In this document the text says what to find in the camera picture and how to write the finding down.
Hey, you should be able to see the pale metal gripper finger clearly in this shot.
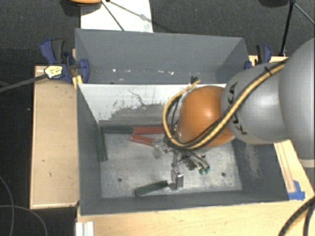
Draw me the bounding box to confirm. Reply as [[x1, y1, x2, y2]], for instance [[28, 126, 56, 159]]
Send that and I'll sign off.
[[170, 168, 185, 191], [153, 143, 171, 159]]

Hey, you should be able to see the red-brown flat block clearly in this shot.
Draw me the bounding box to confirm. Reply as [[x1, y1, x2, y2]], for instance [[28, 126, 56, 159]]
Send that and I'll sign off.
[[132, 126, 166, 135], [129, 133, 158, 147]]

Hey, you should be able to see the grey metal bin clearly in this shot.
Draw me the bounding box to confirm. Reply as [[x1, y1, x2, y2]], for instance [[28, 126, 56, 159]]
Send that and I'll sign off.
[[74, 28, 290, 216]]

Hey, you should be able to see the dark green flat block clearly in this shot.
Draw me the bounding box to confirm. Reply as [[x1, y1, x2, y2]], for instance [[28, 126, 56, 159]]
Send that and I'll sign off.
[[133, 180, 171, 197], [100, 126, 135, 135]]

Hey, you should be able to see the pale wood board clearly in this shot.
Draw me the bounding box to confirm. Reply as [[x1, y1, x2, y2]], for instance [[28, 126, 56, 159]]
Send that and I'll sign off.
[[29, 64, 81, 210]]

